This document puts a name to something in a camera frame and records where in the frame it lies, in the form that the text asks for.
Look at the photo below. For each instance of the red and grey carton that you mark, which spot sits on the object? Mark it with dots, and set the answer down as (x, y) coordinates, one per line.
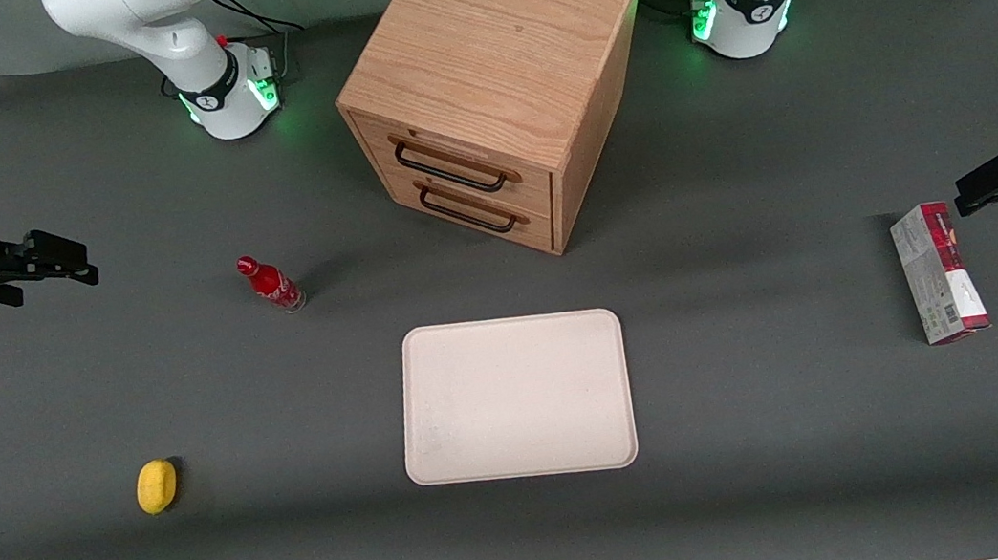
(938, 280)

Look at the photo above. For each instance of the yellow lemon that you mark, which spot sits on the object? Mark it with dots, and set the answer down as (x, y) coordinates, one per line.
(156, 486)

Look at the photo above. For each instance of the wooden drawer cabinet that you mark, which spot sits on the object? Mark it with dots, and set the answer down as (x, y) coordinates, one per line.
(495, 30)

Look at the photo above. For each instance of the red soda bottle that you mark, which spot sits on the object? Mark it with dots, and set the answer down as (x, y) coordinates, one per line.
(268, 283)

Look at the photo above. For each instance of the cream rectangular tray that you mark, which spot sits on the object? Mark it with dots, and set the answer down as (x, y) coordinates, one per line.
(515, 398)

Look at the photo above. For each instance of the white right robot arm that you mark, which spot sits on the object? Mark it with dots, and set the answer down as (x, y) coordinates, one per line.
(137, 19)

